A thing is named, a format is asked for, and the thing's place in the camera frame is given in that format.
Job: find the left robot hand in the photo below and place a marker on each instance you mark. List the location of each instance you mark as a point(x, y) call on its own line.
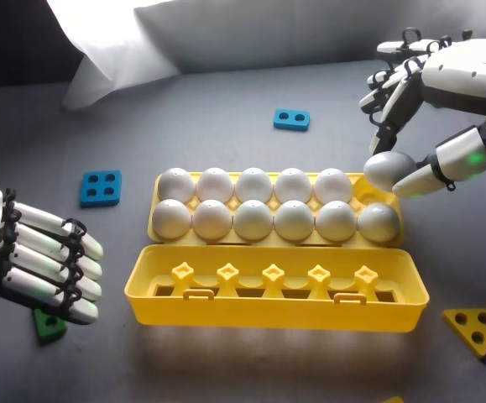
point(37, 252)

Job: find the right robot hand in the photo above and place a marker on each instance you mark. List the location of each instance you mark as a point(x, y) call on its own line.
point(465, 71)

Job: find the white toy egg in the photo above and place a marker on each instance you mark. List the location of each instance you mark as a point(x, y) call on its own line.
point(212, 219)
point(293, 184)
point(172, 218)
point(253, 219)
point(383, 170)
point(336, 220)
point(332, 184)
point(254, 184)
point(213, 184)
point(176, 184)
point(379, 221)
point(294, 219)

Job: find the yellow plastic egg carton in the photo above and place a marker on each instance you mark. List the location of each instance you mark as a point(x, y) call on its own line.
point(268, 315)

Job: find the green triangle block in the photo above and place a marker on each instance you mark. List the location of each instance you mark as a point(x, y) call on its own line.
point(45, 333)

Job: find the blue four-hole block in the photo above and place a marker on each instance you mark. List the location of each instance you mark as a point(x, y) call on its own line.
point(100, 198)

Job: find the blue two-hole block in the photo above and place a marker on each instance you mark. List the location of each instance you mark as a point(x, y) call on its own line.
point(291, 124)

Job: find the black backdrop cloth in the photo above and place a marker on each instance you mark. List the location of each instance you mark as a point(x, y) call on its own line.
point(16, 38)

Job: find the white cloth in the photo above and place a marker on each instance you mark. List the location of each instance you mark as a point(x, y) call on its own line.
point(112, 50)

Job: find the grey table cloth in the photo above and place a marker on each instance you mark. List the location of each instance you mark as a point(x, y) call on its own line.
point(226, 138)

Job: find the pale grey cushion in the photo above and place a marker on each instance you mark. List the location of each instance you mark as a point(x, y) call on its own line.
point(247, 33)

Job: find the yellow three-hole triangle block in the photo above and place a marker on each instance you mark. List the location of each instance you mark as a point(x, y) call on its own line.
point(477, 348)

